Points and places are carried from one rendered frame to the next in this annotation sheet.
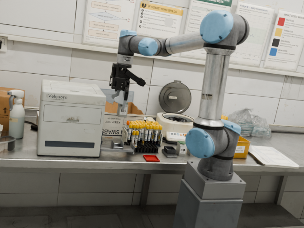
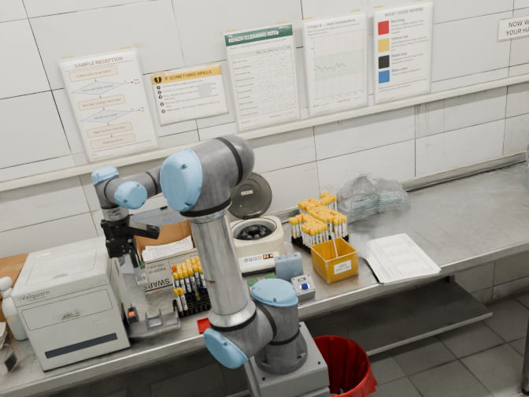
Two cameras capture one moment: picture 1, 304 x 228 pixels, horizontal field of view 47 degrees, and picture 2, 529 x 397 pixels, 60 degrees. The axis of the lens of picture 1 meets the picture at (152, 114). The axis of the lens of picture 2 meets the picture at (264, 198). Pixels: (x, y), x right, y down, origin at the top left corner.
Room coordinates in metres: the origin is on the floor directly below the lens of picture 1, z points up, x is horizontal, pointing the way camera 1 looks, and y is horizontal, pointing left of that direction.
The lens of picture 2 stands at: (0.40, -0.46, 1.85)
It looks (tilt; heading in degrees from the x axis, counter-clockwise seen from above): 23 degrees down; 8
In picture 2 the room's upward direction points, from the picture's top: 9 degrees counter-clockwise
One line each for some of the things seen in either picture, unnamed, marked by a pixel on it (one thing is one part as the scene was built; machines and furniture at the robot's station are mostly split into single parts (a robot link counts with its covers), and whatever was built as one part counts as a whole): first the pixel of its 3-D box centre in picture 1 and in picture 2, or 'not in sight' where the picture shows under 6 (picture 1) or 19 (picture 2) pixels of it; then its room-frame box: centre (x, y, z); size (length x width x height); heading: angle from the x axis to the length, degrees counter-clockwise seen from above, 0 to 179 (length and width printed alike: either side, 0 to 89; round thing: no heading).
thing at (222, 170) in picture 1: (217, 161); (279, 339); (1.39, -0.30, 1.00); 0.15 x 0.15 x 0.10
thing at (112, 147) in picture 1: (112, 145); (147, 323); (1.60, 0.16, 0.92); 0.21 x 0.07 x 0.05; 110
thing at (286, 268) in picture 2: not in sight; (289, 268); (1.87, -0.31, 0.92); 0.10 x 0.07 x 0.10; 102
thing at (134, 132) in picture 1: (141, 139); (194, 293); (1.74, 0.03, 0.93); 0.17 x 0.09 x 0.11; 110
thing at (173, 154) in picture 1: (169, 151); not in sight; (1.74, -0.12, 0.89); 0.09 x 0.05 x 0.04; 20
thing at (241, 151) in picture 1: (232, 145); (334, 260); (1.90, -0.48, 0.93); 0.13 x 0.13 x 0.10; 24
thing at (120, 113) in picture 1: (122, 109); (141, 275); (1.61, 0.14, 1.11); 0.05 x 0.04 x 0.06; 18
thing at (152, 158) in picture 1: (151, 158); (208, 324); (1.63, -0.03, 0.88); 0.07 x 0.07 x 0.01; 20
